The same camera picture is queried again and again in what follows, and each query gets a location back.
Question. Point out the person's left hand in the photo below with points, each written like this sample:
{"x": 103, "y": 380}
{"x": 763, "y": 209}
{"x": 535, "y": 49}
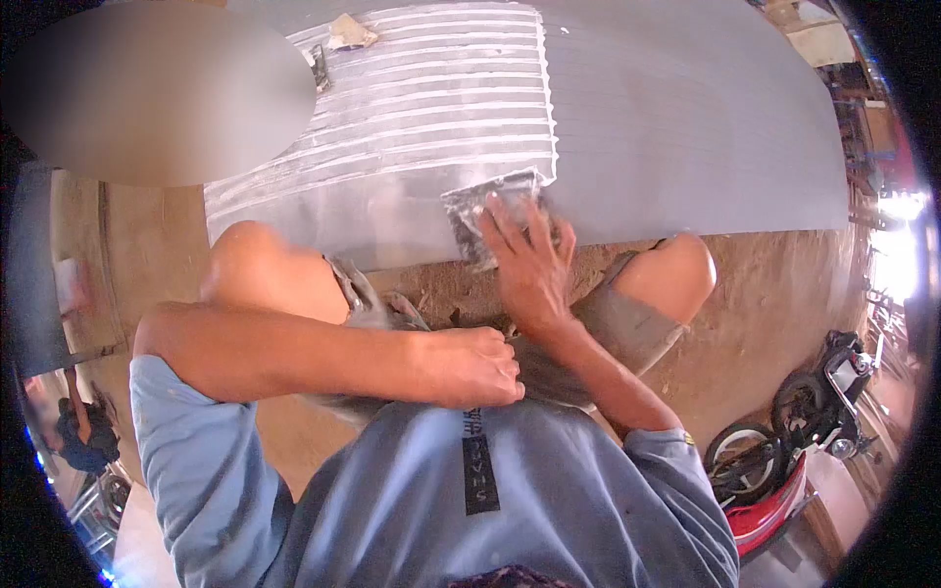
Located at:
{"x": 467, "y": 367}

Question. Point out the person's right hand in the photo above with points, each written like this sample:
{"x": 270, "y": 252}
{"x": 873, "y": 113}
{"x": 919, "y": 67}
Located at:
{"x": 531, "y": 279}

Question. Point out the person's right ring finger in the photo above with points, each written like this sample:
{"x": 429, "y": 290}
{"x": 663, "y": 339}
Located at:
{"x": 542, "y": 226}

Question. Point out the person's left fingers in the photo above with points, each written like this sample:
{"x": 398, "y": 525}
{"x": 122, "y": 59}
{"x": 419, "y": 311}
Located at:
{"x": 511, "y": 371}

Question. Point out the person's right middle finger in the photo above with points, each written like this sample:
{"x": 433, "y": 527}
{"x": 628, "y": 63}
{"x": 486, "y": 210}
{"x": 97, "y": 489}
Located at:
{"x": 511, "y": 219}

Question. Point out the person's right little finger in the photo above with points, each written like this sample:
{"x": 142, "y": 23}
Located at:
{"x": 567, "y": 241}

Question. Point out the person's right index finger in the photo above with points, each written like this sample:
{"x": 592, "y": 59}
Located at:
{"x": 494, "y": 239}

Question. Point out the grey putty spreader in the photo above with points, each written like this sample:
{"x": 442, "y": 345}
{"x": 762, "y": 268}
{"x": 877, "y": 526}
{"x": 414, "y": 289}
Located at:
{"x": 474, "y": 217}

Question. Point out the large grey board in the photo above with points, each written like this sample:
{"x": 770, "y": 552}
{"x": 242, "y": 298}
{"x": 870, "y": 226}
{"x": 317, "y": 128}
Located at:
{"x": 661, "y": 125}

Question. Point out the person's body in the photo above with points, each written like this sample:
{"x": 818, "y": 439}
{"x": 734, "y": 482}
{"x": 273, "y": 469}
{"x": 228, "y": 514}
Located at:
{"x": 412, "y": 500}

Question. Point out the person's legs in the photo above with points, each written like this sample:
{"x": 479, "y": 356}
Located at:
{"x": 257, "y": 272}

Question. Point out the red motorcycle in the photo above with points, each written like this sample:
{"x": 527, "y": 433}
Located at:
{"x": 761, "y": 500}

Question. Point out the black motorcycle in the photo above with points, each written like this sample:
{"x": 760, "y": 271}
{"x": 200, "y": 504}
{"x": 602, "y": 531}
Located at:
{"x": 827, "y": 400}

